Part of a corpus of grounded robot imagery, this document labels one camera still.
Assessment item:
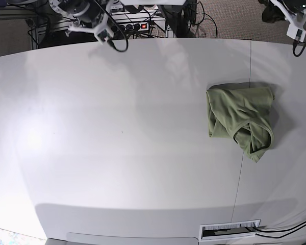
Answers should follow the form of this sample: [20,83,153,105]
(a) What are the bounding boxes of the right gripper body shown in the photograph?
[66,0,104,28]

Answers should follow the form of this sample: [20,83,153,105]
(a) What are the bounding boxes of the green T-shirt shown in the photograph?
[206,87,274,163]

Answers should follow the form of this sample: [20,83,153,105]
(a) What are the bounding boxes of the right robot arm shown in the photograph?
[49,0,103,27]

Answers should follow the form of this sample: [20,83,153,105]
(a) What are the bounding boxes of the black power strip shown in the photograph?
[119,23,150,32]

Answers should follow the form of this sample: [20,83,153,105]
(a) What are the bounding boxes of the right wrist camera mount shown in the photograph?
[66,1,114,44]

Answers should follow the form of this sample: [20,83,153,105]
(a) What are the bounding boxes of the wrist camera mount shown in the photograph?
[270,0,306,42]
[66,1,114,44]

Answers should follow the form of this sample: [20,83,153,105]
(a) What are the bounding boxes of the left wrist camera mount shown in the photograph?
[270,0,306,42]

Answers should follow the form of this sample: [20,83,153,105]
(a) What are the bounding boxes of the table cable grommet slot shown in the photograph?
[199,219,261,241]

